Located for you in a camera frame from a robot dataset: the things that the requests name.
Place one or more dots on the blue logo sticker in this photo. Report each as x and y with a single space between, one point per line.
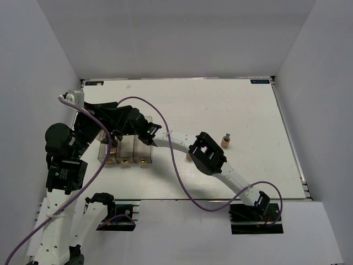
259 81
94 83

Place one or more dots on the left blue logo sticker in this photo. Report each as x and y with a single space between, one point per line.
94 83

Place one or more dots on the right blue logo sticker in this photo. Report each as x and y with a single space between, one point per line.
259 81

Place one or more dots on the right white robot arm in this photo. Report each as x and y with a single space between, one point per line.
206 154

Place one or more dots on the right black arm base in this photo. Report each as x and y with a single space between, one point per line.
245 222

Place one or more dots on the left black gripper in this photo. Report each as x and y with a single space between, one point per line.
100 110

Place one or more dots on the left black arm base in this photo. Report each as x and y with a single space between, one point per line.
123 219

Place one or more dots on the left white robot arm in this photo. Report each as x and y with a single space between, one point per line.
65 147

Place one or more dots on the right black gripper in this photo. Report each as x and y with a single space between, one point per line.
116 132

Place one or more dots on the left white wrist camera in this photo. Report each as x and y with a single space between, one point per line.
73 97

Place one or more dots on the beige foundation bottle black cap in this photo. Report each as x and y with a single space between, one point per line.
188 157

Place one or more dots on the beige foundation bottle silver cap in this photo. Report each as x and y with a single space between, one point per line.
225 140

